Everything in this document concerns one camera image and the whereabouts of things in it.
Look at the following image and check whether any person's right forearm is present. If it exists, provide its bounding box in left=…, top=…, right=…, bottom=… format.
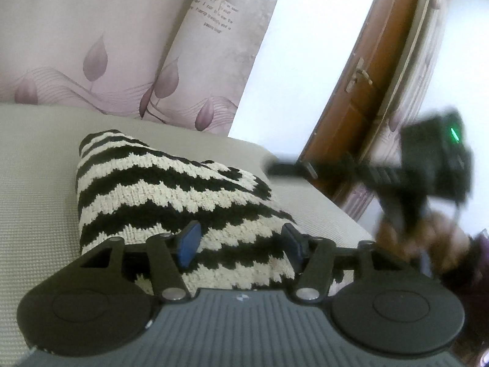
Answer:
left=436, top=229, right=489, bottom=367

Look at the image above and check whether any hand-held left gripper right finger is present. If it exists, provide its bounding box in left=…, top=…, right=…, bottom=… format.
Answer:
left=281, top=222, right=406, bottom=303

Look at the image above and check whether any brown wooden door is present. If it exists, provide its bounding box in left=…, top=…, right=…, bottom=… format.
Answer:
left=298, top=0, right=435, bottom=209

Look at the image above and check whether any leaf print curtain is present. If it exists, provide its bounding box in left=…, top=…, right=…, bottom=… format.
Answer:
left=0, top=0, right=289, bottom=137
left=376, top=0, right=454, bottom=220

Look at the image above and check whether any person's right hand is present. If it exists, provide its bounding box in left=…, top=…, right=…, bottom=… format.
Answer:
left=376, top=214, right=474, bottom=276

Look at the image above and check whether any metal door handle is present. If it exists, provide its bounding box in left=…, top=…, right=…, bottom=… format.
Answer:
left=345, top=58, right=373, bottom=93

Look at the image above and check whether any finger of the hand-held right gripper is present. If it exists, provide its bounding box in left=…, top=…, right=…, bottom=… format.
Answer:
left=265, top=154, right=403, bottom=189

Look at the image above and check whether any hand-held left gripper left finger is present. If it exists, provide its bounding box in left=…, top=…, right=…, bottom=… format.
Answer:
left=75, top=220, right=203, bottom=303

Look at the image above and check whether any black white zigzag knitted garment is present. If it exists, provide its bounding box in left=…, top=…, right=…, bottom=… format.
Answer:
left=74, top=129, right=344, bottom=299

